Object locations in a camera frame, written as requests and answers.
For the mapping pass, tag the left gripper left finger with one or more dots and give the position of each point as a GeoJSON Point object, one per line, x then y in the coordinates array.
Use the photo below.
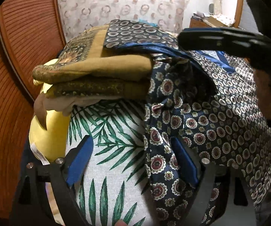
{"type": "Point", "coordinates": [31, 199]}

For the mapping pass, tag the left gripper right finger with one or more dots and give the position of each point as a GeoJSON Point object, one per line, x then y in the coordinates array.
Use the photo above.
{"type": "Point", "coordinates": [198, 174]}

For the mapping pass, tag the navy medallion patterned silk garment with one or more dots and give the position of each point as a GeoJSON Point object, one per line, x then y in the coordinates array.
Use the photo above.
{"type": "Point", "coordinates": [210, 103]}

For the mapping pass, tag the person's right hand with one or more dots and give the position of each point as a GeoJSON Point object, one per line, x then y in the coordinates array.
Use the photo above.
{"type": "Point", "coordinates": [263, 92]}

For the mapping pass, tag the long wooden sideboard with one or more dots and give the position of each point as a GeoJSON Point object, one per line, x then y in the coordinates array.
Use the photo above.
{"type": "Point", "coordinates": [211, 21]}

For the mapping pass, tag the yellow garment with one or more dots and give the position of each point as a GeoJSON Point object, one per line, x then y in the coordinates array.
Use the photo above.
{"type": "Point", "coordinates": [48, 129]}

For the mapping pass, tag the palm leaf print cloth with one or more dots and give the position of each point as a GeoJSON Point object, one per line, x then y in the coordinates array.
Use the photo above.
{"type": "Point", "coordinates": [114, 185]}

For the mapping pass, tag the cardboard box with blue cloth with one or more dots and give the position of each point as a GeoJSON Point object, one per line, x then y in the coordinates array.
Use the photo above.
{"type": "Point", "coordinates": [149, 23]}

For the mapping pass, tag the folded tan patterned cloth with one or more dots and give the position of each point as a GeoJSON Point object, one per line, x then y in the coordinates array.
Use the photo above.
{"type": "Point", "coordinates": [85, 67]}

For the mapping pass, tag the wooden louvered wardrobe door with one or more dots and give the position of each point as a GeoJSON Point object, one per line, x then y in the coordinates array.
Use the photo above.
{"type": "Point", "coordinates": [30, 34]}

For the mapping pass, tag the circle patterned sheer curtain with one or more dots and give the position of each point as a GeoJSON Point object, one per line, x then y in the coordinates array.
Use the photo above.
{"type": "Point", "coordinates": [80, 15]}

